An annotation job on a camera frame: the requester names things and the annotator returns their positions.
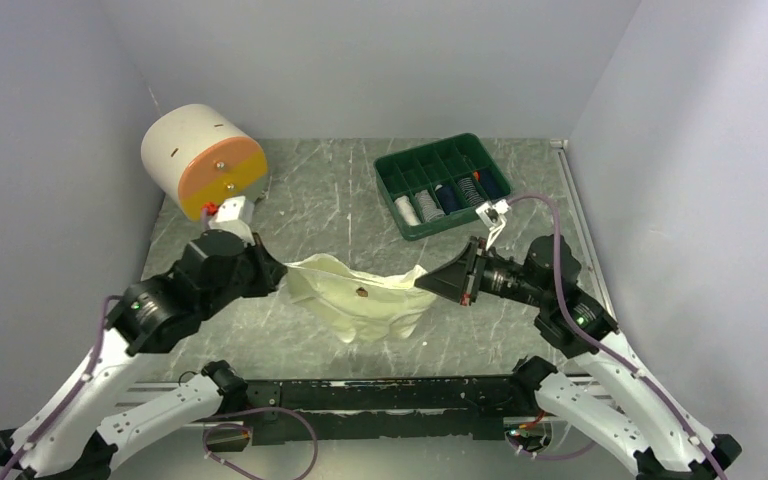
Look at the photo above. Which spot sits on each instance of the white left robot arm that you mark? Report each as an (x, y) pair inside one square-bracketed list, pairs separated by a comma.
[(76, 435)]

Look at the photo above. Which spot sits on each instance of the round white drawer cabinet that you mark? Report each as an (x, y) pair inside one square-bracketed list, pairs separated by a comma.
[(198, 157)]

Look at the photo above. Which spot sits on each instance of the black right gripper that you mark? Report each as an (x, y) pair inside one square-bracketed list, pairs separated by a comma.
[(456, 279)]

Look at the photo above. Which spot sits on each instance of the navy orange rolled sock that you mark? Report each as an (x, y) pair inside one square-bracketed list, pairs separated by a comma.
[(490, 185)]

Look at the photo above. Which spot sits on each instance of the cream cloth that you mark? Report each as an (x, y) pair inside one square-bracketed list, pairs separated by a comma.
[(357, 305)]

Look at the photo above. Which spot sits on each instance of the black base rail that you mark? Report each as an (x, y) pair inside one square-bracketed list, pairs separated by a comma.
[(482, 407)]

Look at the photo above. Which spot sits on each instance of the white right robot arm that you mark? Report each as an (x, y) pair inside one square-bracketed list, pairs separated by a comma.
[(646, 429)]

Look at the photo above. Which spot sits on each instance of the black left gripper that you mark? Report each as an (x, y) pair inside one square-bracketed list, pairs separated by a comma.
[(271, 269)]

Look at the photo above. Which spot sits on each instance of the blue striped rolled sock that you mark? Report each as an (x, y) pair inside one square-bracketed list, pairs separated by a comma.
[(470, 191)]

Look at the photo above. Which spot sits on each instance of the white pink-trimmed underwear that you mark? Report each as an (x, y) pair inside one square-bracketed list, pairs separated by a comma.
[(407, 211)]

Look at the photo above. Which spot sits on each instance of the green compartment organizer tray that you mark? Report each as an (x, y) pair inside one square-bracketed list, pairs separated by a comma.
[(423, 167)]

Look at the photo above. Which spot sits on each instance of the dark navy rolled sock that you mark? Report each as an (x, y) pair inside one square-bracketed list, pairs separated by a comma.
[(447, 198)]

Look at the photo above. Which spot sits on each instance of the grey striped rolled sock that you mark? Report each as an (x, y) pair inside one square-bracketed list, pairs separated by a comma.
[(430, 211)]

